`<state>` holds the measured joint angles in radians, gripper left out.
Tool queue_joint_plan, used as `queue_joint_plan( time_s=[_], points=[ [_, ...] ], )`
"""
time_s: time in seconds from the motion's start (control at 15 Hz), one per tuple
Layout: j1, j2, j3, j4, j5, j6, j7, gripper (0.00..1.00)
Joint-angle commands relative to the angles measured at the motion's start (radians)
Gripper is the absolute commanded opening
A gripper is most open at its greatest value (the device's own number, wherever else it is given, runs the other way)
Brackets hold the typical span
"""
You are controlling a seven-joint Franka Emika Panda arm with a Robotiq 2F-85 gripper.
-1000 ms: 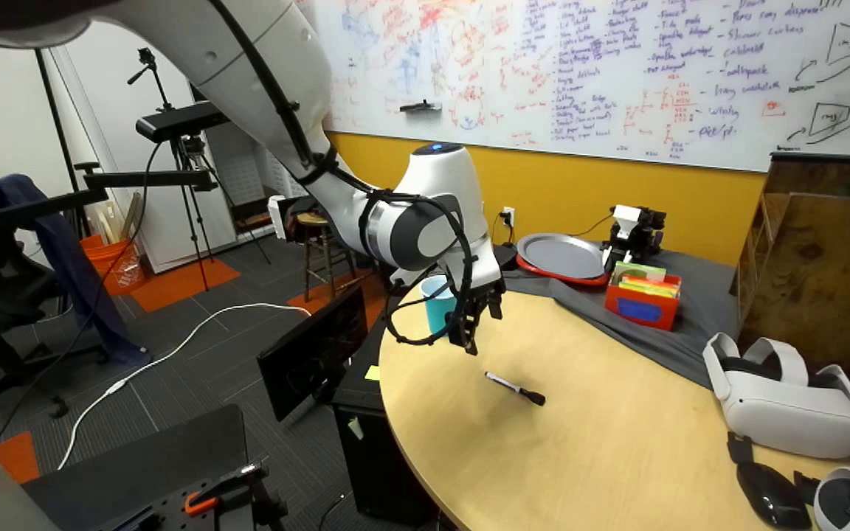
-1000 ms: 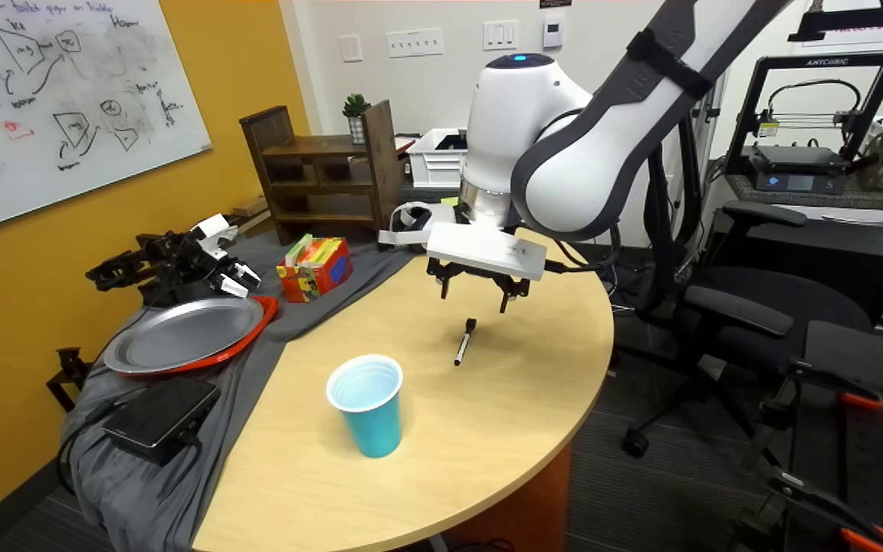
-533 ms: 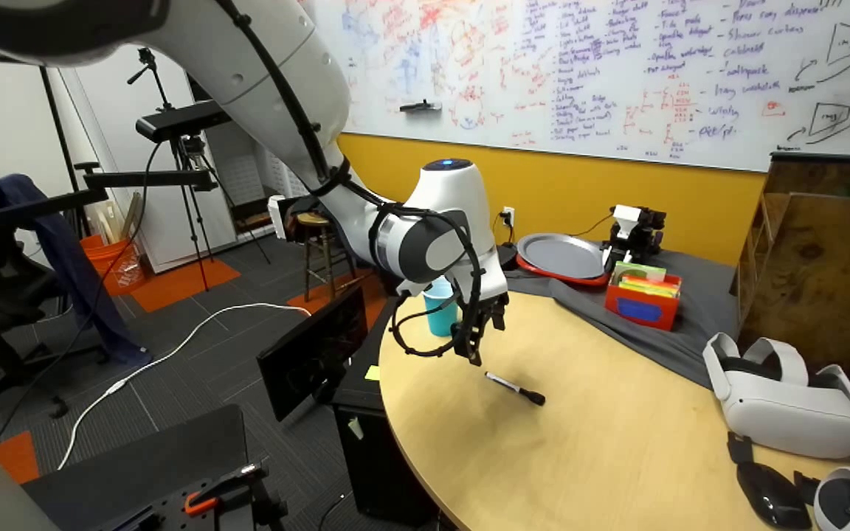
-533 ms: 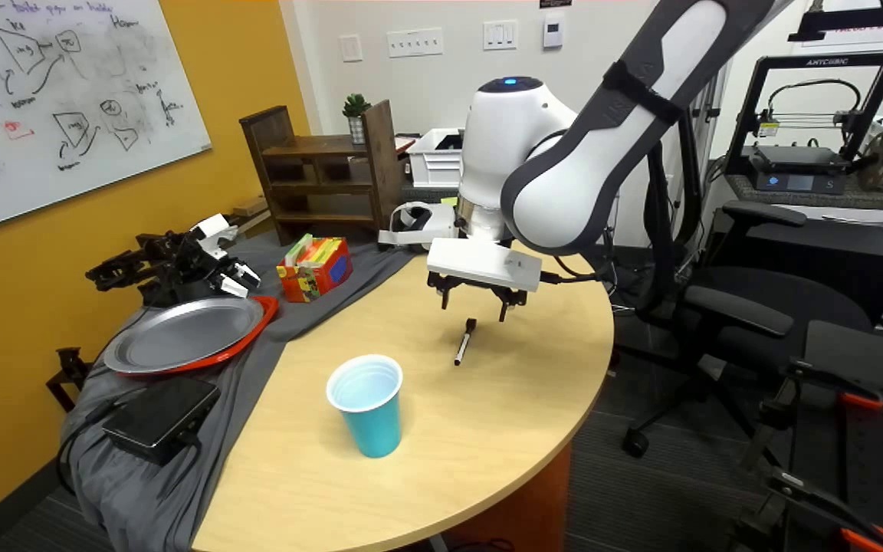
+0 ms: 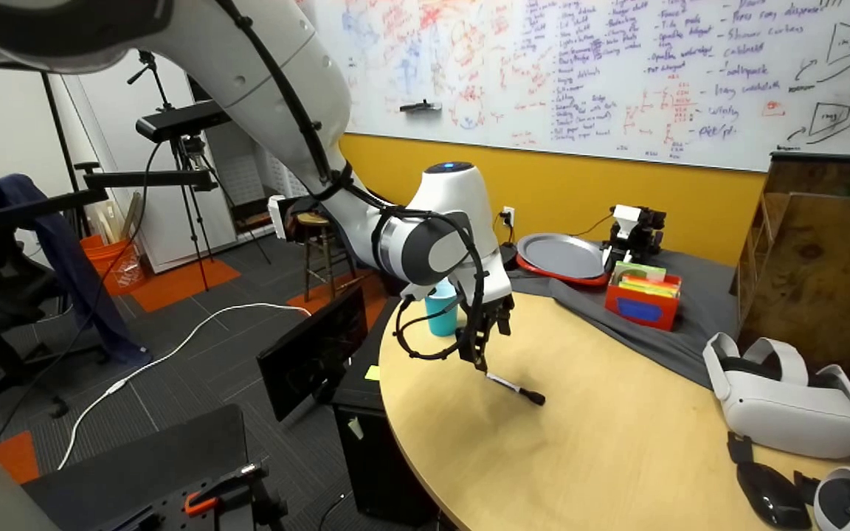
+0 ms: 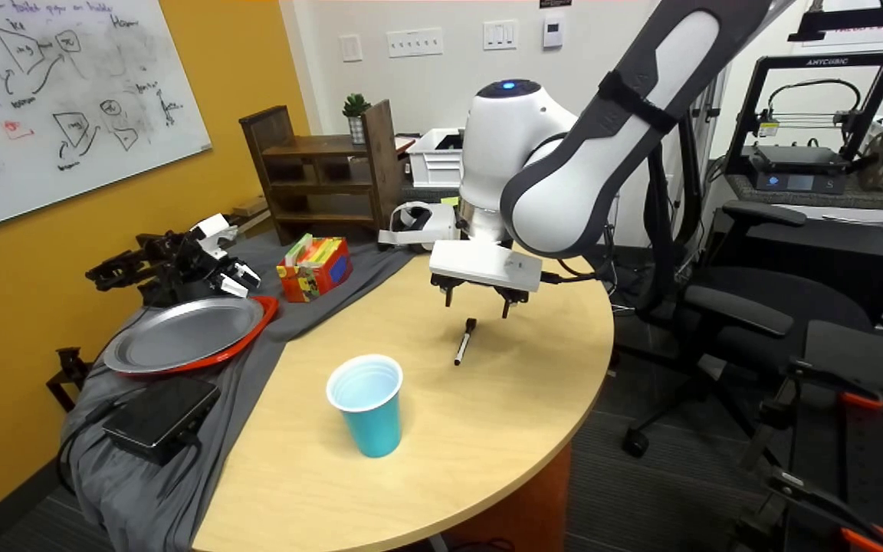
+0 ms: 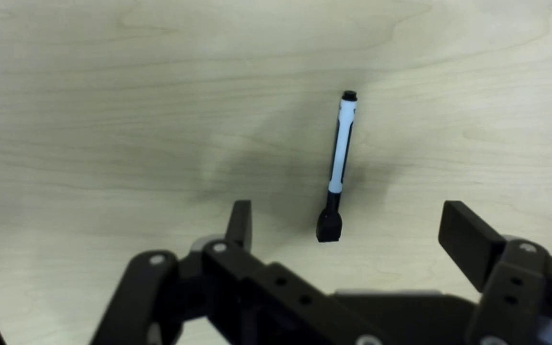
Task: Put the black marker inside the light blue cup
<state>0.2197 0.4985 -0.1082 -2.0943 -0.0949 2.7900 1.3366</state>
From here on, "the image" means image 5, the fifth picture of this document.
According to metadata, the red cardboard box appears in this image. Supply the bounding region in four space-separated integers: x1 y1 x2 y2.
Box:
605 261 682 331

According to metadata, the white VR headset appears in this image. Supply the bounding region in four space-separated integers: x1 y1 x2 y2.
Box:
704 334 850 461

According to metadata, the black camera tripod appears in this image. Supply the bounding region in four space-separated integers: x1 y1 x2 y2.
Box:
131 49 236 270

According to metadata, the blue cloth on chair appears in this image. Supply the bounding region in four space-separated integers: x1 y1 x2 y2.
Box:
26 211 146 362

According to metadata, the white floor cable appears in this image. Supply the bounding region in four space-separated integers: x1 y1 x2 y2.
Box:
54 297 317 472

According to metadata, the black marker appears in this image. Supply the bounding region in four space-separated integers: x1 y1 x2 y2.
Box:
485 372 547 406

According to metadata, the red rimmed metal plate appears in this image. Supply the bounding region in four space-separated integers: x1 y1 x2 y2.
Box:
516 232 609 288

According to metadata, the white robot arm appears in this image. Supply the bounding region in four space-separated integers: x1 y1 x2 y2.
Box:
0 0 515 365

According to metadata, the light blue plastic cup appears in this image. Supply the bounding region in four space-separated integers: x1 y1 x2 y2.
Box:
426 279 459 337

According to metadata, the small black white robot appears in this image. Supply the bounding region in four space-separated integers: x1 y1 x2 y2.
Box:
602 204 667 269

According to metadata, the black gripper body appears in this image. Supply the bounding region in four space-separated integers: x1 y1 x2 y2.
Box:
459 295 515 365

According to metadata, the black computer monitor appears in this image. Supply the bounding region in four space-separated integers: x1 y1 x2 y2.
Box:
257 287 366 422

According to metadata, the grey table cloth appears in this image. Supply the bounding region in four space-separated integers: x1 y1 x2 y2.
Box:
499 245 773 391

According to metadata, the wooden bar stool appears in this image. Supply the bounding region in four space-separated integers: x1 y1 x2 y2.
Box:
296 211 358 297

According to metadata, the black office chair base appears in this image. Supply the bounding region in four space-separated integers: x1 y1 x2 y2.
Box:
0 186 113 437

